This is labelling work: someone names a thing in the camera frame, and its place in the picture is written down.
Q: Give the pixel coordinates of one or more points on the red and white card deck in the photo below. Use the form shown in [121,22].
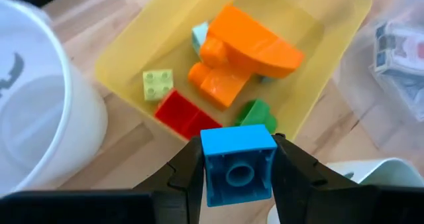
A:
[404,51]

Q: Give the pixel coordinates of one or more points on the white plastic bin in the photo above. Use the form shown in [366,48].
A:
[381,171]

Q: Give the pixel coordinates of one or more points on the orange stepped block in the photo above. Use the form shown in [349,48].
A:
[218,85]

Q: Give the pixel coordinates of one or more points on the yellow translucent tray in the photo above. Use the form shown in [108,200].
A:
[165,45]

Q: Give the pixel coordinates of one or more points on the orange wedge block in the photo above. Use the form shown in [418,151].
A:
[251,41]

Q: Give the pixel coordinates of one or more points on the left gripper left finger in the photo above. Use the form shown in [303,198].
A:
[179,187]

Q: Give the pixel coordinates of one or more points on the green brick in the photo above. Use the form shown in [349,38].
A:
[256,113]

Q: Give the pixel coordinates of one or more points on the white bucket with face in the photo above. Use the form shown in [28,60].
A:
[39,118]

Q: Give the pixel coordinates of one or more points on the pink-red two-stud brick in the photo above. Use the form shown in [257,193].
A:
[182,114]

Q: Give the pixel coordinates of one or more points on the clear plastic bin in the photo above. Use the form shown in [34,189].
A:
[357,101]

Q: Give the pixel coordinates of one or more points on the mint small cube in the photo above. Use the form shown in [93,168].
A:
[199,35]

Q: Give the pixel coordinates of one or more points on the cyan small block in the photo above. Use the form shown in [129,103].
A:
[238,164]

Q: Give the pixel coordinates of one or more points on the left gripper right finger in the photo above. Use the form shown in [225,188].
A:
[298,184]

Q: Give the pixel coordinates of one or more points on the teal small cube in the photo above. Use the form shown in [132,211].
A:
[266,80]

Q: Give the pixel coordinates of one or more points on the lime small cube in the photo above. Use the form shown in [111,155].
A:
[158,85]

